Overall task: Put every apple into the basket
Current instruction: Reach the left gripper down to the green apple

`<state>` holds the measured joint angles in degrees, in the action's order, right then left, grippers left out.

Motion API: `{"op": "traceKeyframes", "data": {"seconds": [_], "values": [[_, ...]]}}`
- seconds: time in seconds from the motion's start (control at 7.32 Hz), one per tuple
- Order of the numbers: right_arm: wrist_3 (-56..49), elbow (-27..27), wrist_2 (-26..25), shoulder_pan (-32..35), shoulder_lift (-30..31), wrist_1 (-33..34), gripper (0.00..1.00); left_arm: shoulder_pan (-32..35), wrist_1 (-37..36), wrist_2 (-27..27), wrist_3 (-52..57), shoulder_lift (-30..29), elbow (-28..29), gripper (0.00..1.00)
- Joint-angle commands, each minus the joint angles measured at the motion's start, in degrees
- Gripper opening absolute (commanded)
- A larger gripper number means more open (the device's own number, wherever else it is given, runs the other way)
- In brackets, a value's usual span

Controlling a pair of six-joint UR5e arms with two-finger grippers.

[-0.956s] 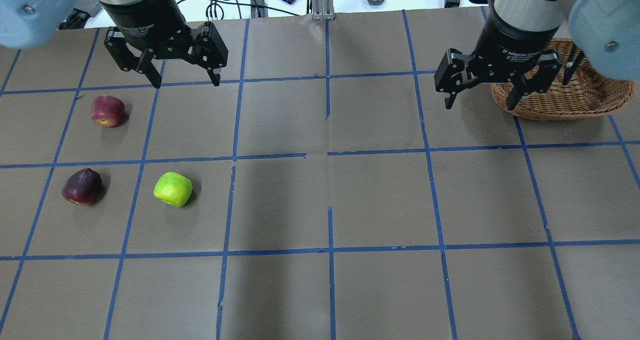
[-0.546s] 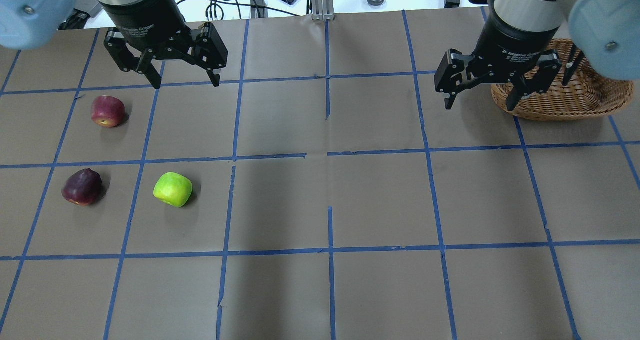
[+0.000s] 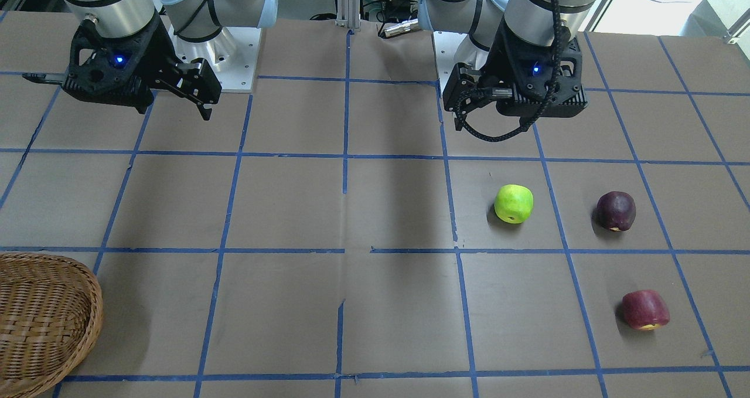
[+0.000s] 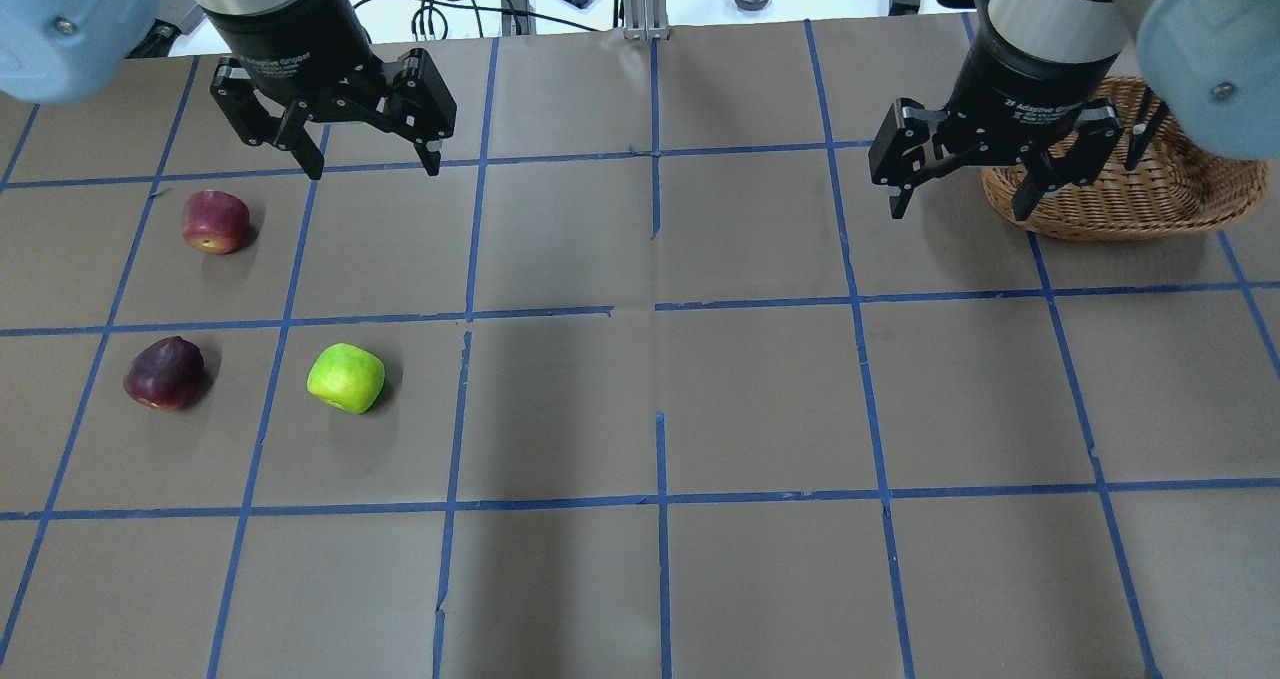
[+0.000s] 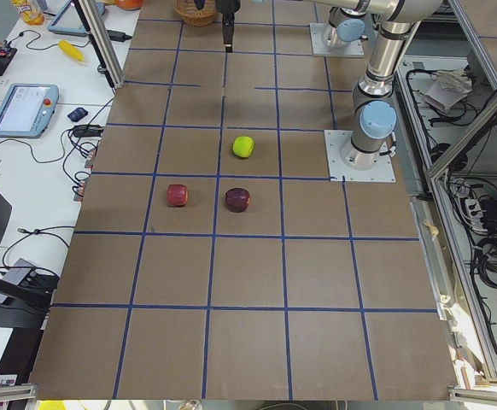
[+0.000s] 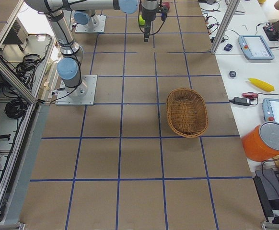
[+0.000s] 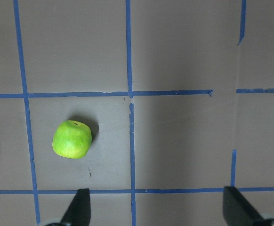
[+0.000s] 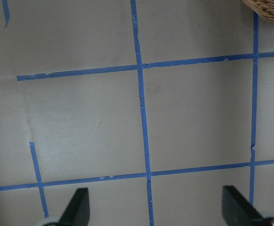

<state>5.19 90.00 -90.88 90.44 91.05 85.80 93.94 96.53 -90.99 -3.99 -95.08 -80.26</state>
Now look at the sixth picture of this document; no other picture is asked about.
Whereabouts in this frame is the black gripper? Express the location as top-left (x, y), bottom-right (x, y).
top-left (141, 0), bottom-right (168, 43)

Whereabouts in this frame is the green apple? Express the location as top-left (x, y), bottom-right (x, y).
top-left (139, 15), bottom-right (145, 26)

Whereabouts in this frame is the dark red apple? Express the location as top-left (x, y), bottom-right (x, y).
top-left (162, 2), bottom-right (170, 11)

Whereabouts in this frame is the wicker basket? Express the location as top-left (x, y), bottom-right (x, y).
top-left (166, 88), bottom-right (208, 138)

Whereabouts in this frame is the blue checkered pouch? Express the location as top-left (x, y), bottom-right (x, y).
top-left (223, 43), bottom-right (233, 51)

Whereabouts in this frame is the dark round puck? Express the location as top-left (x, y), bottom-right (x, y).
top-left (229, 70), bottom-right (237, 78)

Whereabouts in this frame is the far teach pendant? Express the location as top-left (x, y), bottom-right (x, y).
top-left (238, 35), bottom-right (274, 60)

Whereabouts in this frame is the teach pendant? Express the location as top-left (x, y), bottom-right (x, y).
top-left (262, 98), bottom-right (279, 123)
top-left (238, 35), bottom-right (274, 60)

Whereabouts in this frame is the black power adapter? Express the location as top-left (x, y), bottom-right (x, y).
top-left (232, 97), bottom-right (251, 106)

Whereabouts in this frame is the red small tool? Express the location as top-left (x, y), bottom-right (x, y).
top-left (242, 92), bottom-right (258, 101)

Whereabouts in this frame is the yellow toy corn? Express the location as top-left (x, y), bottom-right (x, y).
top-left (248, 78), bottom-right (275, 92)

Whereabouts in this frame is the near teach pendant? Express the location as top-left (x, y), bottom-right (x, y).
top-left (262, 98), bottom-right (279, 123)

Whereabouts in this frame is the orange cylinder container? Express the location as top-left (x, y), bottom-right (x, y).
top-left (242, 122), bottom-right (279, 162)

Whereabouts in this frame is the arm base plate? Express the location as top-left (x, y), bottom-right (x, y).
top-left (55, 75), bottom-right (98, 106)
top-left (74, 12), bottom-right (106, 34)

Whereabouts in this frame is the aluminium frame post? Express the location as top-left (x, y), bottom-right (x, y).
top-left (210, 0), bottom-right (240, 55)

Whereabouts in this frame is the black cable coil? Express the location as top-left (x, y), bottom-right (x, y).
top-left (4, 98), bottom-right (28, 119)

